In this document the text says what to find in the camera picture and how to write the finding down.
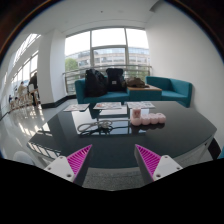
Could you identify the black backpack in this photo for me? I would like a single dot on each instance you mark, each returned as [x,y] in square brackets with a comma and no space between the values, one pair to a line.
[115,79]
[95,83]

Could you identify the black backpack left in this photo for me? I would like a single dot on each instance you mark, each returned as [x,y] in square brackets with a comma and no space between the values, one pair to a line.
[95,83]

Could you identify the brown bag on table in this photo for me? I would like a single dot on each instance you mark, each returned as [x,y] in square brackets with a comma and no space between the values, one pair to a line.
[135,82]

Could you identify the pink power strip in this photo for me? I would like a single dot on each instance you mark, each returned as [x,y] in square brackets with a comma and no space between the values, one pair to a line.
[151,118]

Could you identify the seated person in white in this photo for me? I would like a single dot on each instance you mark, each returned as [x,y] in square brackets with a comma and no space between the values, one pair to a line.
[20,92]

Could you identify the wooden corner side table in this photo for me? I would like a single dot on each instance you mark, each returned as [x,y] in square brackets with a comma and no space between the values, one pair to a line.
[146,88]

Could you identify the middle magazine on table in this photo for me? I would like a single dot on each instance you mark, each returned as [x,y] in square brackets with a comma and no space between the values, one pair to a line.
[107,105]

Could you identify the black backpack right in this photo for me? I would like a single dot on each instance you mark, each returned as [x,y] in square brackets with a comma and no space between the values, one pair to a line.
[115,79]

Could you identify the left magazine on table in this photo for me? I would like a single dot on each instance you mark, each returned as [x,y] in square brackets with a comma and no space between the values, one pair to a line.
[76,107]

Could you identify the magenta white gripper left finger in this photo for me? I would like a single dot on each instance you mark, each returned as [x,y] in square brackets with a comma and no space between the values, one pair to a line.
[73,167]

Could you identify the teal sofa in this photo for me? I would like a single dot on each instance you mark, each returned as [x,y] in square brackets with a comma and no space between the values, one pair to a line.
[172,89]
[115,96]

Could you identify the teal sofa left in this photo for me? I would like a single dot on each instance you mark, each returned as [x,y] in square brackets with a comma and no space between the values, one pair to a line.
[115,96]

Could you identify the right magazine on table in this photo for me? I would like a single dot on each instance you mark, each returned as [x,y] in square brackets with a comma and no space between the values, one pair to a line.
[141,105]

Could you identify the teal sofa right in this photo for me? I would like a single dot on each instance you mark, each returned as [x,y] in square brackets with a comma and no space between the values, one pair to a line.
[172,89]

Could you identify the magazine on table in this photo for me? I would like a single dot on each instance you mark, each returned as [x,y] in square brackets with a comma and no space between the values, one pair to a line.
[141,105]
[107,105]
[76,107]

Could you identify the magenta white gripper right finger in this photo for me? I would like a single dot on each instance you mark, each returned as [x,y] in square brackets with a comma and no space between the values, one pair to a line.
[153,166]

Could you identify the person in dark clothes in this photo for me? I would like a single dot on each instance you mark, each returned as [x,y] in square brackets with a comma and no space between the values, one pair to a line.
[32,86]

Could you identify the black glossy coffee table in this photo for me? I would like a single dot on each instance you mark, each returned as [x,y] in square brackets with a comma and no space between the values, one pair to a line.
[185,135]

